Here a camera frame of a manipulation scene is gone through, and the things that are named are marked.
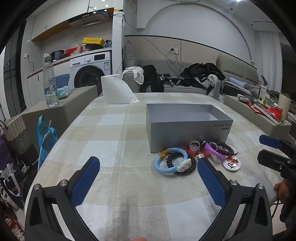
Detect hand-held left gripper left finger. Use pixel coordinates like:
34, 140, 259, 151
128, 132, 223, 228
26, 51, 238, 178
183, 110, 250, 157
24, 156, 100, 241

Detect blue bangle with cloud charm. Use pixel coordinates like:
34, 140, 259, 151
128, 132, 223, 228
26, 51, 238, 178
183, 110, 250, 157
154, 148, 197, 175

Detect white washing machine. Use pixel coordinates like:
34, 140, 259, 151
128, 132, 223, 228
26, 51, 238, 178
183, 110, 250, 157
70, 51, 112, 90

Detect yellow box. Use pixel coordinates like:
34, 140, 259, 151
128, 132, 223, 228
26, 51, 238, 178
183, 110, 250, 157
83, 37, 105, 45

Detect dark tote bag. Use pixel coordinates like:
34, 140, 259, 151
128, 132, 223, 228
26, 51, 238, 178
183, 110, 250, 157
0, 162, 26, 209

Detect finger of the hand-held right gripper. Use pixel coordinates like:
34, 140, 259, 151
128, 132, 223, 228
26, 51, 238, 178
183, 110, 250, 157
259, 134, 296, 151
257, 149, 291, 172

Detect clear pencil case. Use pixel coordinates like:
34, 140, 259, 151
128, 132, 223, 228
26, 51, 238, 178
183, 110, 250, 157
254, 104, 281, 126

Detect person's right forearm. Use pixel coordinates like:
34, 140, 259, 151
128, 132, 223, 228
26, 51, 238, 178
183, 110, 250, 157
280, 179, 296, 232

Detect grey pillow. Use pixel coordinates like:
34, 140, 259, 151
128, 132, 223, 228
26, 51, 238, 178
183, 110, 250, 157
124, 40, 137, 67

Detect light blue wipes packet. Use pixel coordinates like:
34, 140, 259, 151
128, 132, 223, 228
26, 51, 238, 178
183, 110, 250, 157
57, 85, 73, 96

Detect wicker basket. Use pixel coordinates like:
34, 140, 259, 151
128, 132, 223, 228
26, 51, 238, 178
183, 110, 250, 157
0, 113, 31, 149

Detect round white badge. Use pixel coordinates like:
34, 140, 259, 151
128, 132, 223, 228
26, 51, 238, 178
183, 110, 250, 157
222, 156, 241, 172

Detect black spiral hair tie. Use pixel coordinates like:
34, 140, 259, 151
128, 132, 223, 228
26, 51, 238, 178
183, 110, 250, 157
166, 152, 197, 176

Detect purple bracelet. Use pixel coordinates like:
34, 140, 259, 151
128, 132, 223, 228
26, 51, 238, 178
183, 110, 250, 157
205, 142, 226, 160

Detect grey sofa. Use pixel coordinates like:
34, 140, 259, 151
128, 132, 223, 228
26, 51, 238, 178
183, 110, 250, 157
122, 68, 259, 99

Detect red box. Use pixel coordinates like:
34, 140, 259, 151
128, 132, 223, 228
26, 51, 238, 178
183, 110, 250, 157
65, 46, 83, 55

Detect blue plastic bag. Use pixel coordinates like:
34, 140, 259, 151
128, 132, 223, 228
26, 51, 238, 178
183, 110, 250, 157
37, 115, 58, 167

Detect black beaded bracelet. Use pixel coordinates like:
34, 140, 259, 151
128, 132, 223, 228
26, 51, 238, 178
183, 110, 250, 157
215, 142, 235, 155

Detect range hood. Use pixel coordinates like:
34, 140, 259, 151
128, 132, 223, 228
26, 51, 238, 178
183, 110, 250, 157
68, 8, 115, 26

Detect black and white jacket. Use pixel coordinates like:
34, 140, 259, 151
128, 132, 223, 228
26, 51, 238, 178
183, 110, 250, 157
183, 62, 226, 95

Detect clear water bottle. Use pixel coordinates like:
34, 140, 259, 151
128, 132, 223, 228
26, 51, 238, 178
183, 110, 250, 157
43, 53, 59, 107

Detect grey cardboard box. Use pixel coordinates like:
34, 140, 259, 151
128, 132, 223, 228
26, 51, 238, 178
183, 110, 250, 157
146, 103, 234, 154

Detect blue basin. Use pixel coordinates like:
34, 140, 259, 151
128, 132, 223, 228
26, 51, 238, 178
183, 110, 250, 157
55, 74, 70, 88

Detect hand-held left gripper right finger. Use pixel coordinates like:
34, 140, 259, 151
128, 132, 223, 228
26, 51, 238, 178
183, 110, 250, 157
197, 158, 273, 241

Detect person's right hand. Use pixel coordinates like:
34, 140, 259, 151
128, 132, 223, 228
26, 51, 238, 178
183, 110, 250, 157
274, 181, 288, 203

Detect dark glass door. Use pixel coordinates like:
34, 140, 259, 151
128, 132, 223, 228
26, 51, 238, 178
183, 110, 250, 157
3, 35, 27, 112

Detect red packet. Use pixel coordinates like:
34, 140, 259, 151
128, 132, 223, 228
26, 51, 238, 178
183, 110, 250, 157
248, 102, 284, 119

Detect white cloth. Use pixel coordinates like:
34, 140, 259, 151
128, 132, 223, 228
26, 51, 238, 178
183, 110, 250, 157
122, 67, 144, 84

